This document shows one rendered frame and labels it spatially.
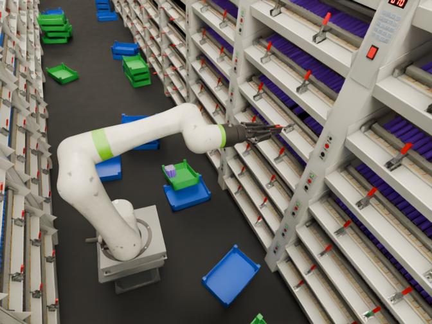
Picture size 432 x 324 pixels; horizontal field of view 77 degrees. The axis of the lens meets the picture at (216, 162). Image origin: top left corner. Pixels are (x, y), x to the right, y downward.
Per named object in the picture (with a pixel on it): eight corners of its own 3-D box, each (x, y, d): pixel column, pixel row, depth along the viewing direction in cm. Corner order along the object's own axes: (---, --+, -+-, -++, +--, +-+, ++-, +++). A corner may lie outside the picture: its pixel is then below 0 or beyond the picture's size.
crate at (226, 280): (226, 309, 152) (228, 305, 146) (201, 283, 161) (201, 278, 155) (258, 271, 168) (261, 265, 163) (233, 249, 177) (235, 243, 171)
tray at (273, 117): (308, 166, 113) (309, 152, 105) (239, 92, 150) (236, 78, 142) (349, 142, 114) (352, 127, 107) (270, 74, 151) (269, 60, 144)
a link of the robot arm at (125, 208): (113, 251, 127) (104, 226, 114) (109, 225, 138) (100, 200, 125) (141, 242, 131) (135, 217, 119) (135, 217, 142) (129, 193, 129)
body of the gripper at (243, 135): (225, 135, 112) (244, 133, 116) (235, 148, 106) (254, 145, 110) (230, 120, 107) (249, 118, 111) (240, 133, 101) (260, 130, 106)
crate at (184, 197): (172, 212, 194) (171, 206, 188) (163, 191, 206) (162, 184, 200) (210, 199, 204) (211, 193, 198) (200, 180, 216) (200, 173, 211)
